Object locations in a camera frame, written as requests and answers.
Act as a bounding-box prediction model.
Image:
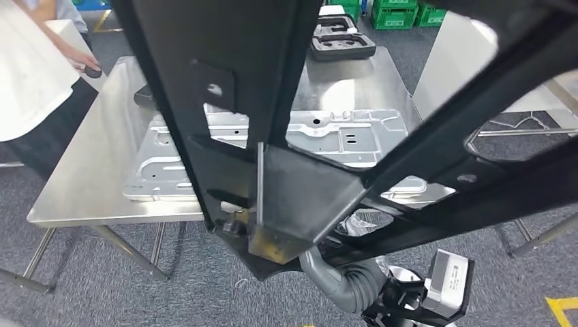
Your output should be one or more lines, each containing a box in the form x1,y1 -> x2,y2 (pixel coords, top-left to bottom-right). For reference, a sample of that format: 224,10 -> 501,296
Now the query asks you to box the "white cabinet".
413,11 -> 578,131

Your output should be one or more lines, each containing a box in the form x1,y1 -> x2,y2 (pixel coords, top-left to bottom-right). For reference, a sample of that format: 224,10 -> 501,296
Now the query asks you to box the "black plastic mounting plate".
110,0 -> 578,283

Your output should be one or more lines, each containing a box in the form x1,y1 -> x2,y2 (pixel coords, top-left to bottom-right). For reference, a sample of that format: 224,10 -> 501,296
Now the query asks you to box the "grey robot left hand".
299,245 -> 389,315

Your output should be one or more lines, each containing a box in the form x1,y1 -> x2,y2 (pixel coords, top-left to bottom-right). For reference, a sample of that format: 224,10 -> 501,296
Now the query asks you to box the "stamped sheet metal panel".
123,108 -> 456,202

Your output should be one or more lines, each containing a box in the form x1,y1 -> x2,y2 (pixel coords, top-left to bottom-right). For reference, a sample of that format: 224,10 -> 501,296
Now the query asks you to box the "person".
0,0 -> 105,181

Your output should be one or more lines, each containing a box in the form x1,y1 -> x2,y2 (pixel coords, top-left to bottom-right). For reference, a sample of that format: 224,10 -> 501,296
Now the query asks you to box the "steel frame table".
465,81 -> 578,259

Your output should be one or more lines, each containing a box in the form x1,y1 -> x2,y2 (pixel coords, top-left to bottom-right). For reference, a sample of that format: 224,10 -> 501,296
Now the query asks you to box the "green plastic crate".
326,0 -> 362,23
414,2 -> 448,28
370,0 -> 420,31

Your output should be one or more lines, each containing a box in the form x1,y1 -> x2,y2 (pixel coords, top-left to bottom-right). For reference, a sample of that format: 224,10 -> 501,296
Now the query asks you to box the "stainless steel workbench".
0,45 -> 457,294

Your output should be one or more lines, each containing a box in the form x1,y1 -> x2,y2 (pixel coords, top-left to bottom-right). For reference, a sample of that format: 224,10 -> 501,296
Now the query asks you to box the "black foam case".
309,13 -> 377,63

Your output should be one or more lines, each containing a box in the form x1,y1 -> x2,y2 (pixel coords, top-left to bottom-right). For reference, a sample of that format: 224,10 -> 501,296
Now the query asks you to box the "person's hand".
59,44 -> 102,72

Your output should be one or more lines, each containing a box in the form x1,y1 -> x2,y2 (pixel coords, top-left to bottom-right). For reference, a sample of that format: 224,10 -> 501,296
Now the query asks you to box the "white desk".
45,18 -> 109,91

